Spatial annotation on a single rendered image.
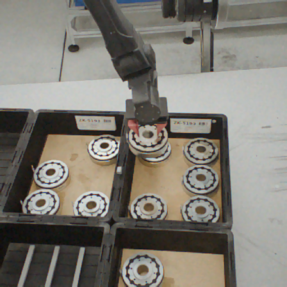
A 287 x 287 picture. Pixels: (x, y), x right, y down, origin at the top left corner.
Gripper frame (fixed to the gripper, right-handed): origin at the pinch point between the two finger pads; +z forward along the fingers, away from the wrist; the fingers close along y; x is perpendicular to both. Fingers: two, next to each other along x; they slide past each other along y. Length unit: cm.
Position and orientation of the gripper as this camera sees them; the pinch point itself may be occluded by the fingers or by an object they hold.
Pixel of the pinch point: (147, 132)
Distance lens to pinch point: 112.3
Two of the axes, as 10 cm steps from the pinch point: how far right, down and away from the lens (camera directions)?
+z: 0.4, 6.3, 7.7
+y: 10.0, -0.6, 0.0
